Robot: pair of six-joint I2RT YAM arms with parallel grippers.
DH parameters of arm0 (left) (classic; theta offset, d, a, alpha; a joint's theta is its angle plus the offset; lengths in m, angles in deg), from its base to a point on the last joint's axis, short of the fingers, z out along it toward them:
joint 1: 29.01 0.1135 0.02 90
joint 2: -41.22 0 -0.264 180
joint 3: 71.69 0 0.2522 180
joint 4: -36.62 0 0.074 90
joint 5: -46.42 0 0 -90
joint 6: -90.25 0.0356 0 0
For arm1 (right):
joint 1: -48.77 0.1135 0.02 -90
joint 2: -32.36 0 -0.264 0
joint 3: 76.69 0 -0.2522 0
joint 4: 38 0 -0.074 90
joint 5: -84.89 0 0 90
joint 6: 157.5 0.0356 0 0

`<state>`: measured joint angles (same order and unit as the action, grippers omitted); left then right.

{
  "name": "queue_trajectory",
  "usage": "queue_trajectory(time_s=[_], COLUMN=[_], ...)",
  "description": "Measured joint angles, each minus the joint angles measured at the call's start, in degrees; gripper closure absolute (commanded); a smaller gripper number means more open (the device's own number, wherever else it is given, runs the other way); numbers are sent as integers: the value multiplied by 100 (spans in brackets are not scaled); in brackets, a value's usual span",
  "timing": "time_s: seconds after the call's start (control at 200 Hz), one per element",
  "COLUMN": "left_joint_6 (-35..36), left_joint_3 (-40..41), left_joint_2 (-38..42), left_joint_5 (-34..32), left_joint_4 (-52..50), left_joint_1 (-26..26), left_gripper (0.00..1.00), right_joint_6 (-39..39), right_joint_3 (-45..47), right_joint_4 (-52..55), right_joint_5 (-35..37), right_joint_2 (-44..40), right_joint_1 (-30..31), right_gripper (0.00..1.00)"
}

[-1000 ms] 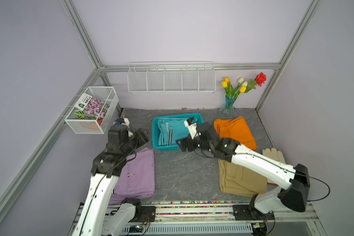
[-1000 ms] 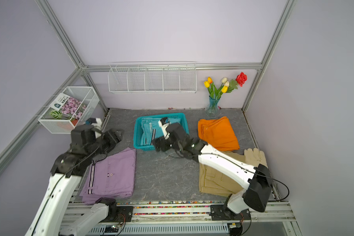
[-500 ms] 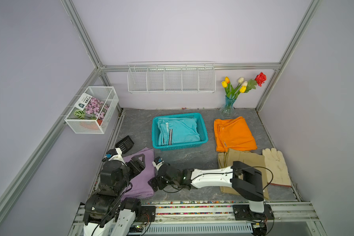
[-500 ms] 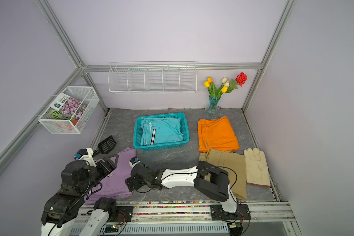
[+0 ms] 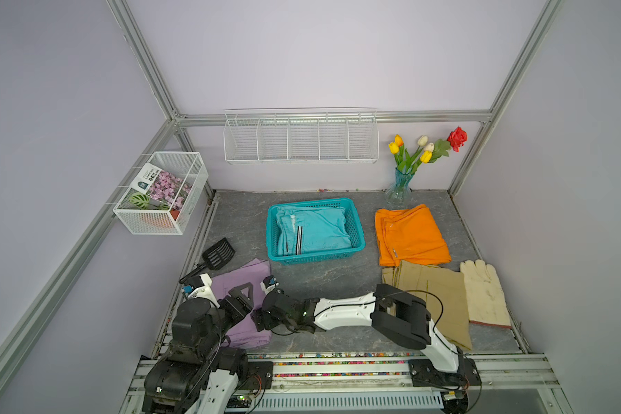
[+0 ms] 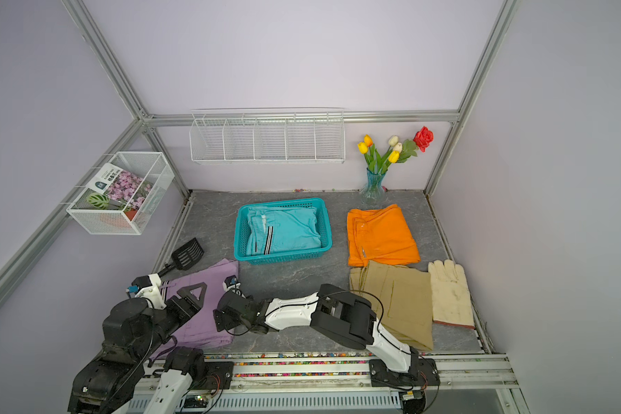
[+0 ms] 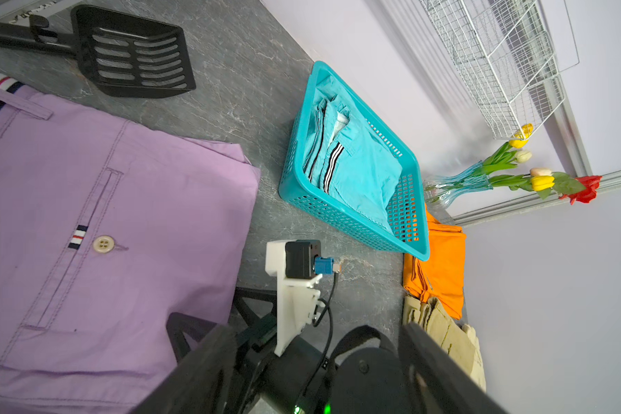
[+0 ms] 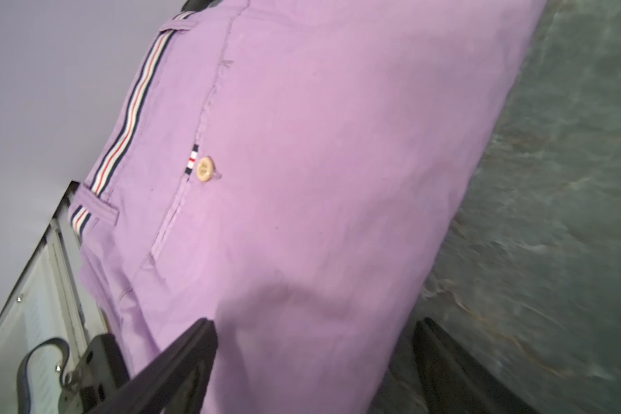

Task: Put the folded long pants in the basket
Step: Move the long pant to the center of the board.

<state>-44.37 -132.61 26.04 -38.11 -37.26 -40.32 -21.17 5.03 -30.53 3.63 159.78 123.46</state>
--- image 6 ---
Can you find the orange pants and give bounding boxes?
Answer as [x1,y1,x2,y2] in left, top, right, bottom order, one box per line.
[347,205,421,267]

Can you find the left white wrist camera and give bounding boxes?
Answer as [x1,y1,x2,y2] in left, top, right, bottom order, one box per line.
[126,274,166,310]

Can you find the purple pants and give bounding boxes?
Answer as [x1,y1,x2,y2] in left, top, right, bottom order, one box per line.
[167,259,239,350]

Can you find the white wire side basket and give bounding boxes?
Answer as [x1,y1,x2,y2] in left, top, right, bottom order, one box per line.
[67,152,174,236]

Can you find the cream work glove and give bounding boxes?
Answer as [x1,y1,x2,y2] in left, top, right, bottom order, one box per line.
[428,260,475,329]

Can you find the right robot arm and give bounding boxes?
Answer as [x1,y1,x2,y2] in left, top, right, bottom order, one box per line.
[213,284,419,376]

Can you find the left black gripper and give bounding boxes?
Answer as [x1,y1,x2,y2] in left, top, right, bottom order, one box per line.
[136,280,208,359]

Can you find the glass vase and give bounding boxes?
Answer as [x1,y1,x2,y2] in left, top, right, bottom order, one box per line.
[359,169,386,207]

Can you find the artificial flower bouquet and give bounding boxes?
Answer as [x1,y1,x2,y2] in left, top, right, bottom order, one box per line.
[357,127,435,175]

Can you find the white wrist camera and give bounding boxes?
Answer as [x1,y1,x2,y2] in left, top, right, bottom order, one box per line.
[126,274,166,310]
[224,275,243,297]

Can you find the teal plastic basket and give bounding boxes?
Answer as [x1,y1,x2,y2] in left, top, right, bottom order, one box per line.
[234,198,332,265]

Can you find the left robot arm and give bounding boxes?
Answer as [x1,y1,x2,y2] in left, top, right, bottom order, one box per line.
[68,283,207,413]

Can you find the teal pants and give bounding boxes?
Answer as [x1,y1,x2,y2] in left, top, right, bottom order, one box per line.
[246,207,322,256]

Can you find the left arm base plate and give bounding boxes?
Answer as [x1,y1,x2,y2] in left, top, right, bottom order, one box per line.
[158,361,234,392]

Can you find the khaki pants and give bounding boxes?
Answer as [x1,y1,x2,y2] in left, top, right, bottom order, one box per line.
[349,260,434,351]

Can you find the black litter scoop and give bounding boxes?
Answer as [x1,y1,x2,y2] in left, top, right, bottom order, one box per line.
[158,238,205,277]

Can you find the white wire wall shelf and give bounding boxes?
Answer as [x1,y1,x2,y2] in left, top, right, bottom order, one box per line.
[189,107,346,164]

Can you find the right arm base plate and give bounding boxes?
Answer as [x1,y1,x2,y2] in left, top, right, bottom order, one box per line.
[368,357,441,390]

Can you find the purple flower pot plant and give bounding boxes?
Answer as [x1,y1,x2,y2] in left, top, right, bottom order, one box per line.
[86,163,153,221]

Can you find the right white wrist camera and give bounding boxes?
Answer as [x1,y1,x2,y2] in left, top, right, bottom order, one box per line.
[224,275,243,297]

